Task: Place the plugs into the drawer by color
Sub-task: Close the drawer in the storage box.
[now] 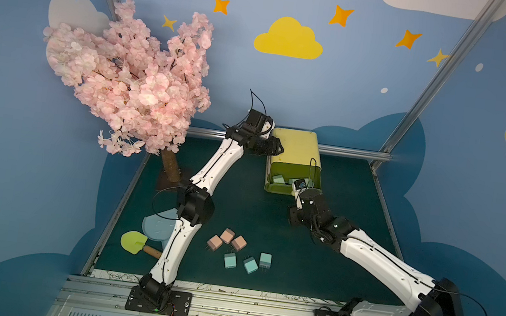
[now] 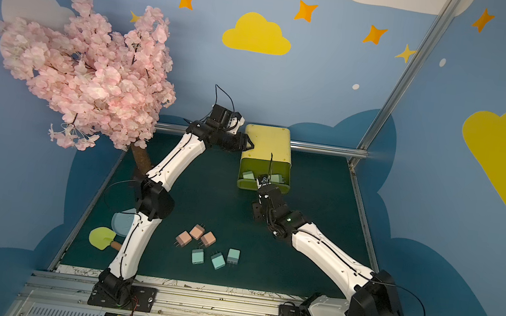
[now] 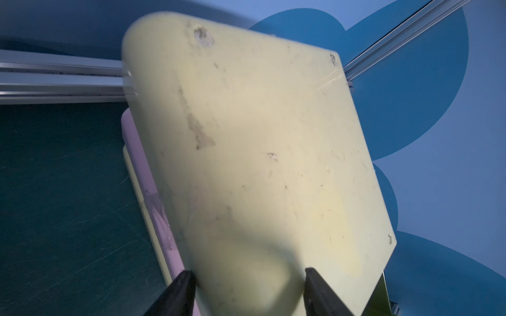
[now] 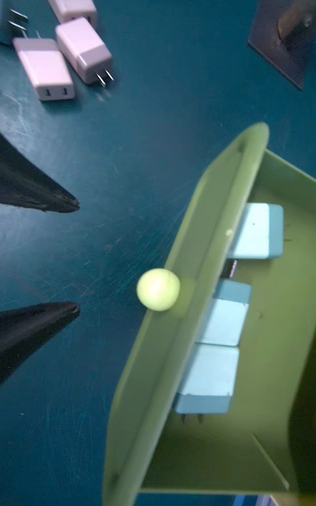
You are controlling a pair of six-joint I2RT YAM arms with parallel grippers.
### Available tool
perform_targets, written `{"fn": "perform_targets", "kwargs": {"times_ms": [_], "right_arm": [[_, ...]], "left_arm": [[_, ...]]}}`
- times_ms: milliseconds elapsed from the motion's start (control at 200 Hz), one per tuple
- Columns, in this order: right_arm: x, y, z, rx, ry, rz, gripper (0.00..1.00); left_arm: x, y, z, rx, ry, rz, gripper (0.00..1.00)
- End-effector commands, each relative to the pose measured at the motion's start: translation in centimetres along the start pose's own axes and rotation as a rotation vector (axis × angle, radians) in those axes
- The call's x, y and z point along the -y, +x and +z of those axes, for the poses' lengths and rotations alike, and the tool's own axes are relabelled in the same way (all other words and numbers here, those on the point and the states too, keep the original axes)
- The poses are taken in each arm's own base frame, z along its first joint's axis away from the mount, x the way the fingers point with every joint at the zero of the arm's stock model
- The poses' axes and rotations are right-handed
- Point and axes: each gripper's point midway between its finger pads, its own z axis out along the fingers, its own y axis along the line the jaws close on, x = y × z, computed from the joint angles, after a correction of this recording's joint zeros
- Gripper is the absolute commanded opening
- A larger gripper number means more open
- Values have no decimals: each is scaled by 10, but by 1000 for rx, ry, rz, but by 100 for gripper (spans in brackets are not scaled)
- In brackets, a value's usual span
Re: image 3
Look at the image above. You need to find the yellow green drawer cabinet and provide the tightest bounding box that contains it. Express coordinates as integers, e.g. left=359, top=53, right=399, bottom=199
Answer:
left=121, top=12, right=397, bottom=315

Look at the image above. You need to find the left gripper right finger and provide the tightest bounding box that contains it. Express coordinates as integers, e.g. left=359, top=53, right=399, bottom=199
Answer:
left=303, top=267, right=353, bottom=316

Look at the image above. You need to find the back aluminium rail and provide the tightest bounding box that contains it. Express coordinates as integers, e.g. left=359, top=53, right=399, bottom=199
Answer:
left=1, top=50, right=126, bottom=105

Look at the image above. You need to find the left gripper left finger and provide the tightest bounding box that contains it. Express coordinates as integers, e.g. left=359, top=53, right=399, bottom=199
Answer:
left=144, top=270, right=196, bottom=316

